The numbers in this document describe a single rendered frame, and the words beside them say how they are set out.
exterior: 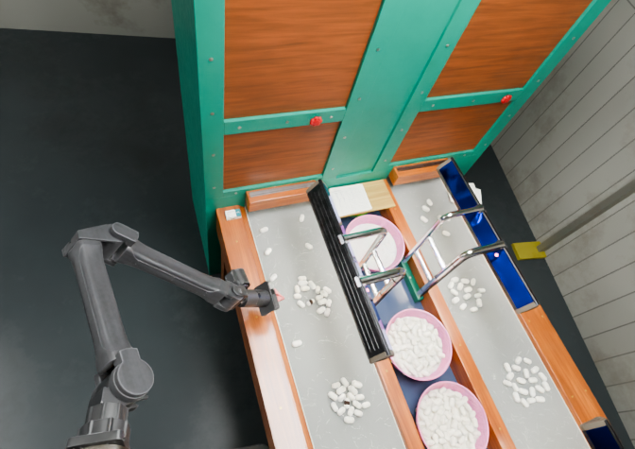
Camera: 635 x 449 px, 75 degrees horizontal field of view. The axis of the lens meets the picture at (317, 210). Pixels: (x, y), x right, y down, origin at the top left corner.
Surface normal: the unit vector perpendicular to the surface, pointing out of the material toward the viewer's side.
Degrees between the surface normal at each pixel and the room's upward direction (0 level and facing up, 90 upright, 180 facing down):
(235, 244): 0
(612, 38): 90
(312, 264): 0
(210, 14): 90
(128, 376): 42
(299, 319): 0
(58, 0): 90
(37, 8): 90
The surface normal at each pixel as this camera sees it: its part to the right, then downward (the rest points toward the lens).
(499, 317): 0.19, -0.51
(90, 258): 0.71, -0.57
